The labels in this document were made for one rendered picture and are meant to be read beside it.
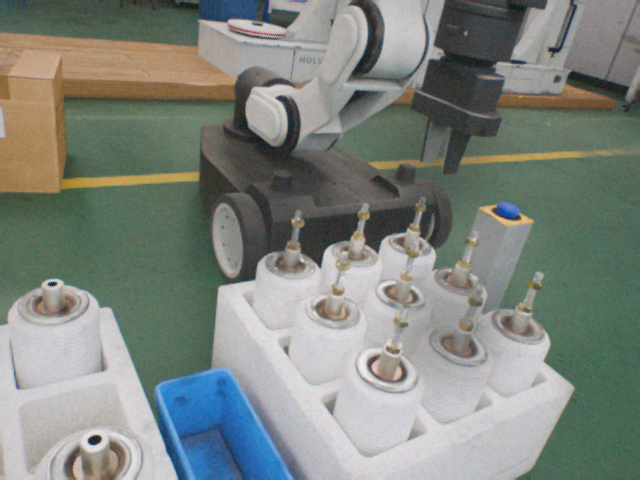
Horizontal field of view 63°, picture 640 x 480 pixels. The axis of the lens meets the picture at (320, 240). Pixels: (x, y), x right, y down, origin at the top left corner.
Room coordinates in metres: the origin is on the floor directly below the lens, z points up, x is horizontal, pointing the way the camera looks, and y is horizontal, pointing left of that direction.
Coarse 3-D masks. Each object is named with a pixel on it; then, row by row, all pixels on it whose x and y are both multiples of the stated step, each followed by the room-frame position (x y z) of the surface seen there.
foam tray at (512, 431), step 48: (240, 288) 0.69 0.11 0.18; (240, 336) 0.61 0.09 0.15; (288, 336) 0.59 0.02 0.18; (240, 384) 0.59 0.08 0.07; (288, 384) 0.50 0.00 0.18; (336, 384) 0.51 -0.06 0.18; (288, 432) 0.48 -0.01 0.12; (336, 432) 0.44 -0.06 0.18; (432, 432) 0.46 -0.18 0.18; (480, 432) 0.48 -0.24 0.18; (528, 432) 0.56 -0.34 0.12
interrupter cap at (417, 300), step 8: (384, 280) 0.67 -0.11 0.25; (392, 280) 0.67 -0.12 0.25; (376, 288) 0.64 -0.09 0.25; (384, 288) 0.65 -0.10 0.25; (392, 288) 0.65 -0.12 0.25; (416, 288) 0.66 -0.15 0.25; (384, 296) 0.63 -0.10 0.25; (392, 296) 0.63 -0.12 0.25; (408, 296) 0.64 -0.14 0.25; (416, 296) 0.64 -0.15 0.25; (424, 296) 0.64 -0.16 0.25; (392, 304) 0.61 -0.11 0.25; (400, 304) 0.61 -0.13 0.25; (408, 304) 0.62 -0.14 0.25; (416, 304) 0.62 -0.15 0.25; (424, 304) 0.62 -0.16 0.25
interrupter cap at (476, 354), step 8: (440, 328) 0.57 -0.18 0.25; (448, 328) 0.58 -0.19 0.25; (432, 336) 0.55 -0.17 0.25; (440, 336) 0.56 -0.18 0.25; (448, 336) 0.56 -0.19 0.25; (472, 336) 0.57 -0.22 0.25; (432, 344) 0.53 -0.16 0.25; (440, 344) 0.54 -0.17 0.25; (448, 344) 0.55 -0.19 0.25; (472, 344) 0.55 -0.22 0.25; (480, 344) 0.56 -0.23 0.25; (440, 352) 0.52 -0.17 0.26; (448, 352) 0.53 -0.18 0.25; (456, 352) 0.53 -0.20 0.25; (464, 352) 0.54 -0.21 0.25; (472, 352) 0.54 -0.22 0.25; (480, 352) 0.54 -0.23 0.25; (448, 360) 0.51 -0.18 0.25; (456, 360) 0.51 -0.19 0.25; (464, 360) 0.52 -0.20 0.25; (472, 360) 0.52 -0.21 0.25; (480, 360) 0.52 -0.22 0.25
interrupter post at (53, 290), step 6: (48, 282) 0.48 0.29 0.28; (54, 282) 0.48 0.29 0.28; (60, 282) 0.48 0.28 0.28; (42, 288) 0.47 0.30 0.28; (48, 288) 0.47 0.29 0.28; (54, 288) 0.47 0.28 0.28; (60, 288) 0.47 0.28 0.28; (48, 294) 0.47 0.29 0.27; (54, 294) 0.47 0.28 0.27; (60, 294) 0.47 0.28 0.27; (48, 300) 0.47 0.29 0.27; (54, 300) 0.47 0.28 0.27; (60, 300) 0.47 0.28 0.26; (48, 306) 0.47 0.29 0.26; (54, 306) 0.47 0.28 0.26; (60, 306) 0.47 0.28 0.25
